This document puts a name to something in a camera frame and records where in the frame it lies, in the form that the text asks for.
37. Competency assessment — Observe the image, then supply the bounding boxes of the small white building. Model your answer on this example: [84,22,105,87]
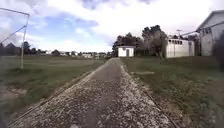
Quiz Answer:
[116,45,136,58]

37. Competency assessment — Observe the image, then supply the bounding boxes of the distant row of buildings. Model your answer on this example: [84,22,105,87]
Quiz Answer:
[44,49,112,61]

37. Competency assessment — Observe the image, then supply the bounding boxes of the grey gravel path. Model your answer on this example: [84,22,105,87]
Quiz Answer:
[8,57,178,128]

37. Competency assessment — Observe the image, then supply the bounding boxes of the group of dark trees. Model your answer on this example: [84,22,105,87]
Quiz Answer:
[111,24,169,58]

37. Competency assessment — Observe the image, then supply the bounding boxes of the green grass field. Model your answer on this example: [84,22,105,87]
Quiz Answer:
[0,54,109,128]
[120,55,224,128]

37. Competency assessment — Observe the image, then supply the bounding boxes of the long white building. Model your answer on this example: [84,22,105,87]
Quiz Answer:
[165,38,196,59]

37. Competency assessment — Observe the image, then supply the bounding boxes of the distant row of trees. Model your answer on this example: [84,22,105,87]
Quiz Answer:
[0,41,45,57]

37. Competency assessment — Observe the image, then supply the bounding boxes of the grey gabled building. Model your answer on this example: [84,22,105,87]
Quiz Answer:
[195,9,224,57]

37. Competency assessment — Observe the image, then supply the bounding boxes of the dark bush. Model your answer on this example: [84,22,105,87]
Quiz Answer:
[213,31,224,71]

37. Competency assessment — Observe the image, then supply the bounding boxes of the white metal goal frame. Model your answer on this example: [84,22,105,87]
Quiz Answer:
[0,7,31,70]

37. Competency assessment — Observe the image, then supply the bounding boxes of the overhead wires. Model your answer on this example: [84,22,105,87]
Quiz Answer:
[175,20,224,38]

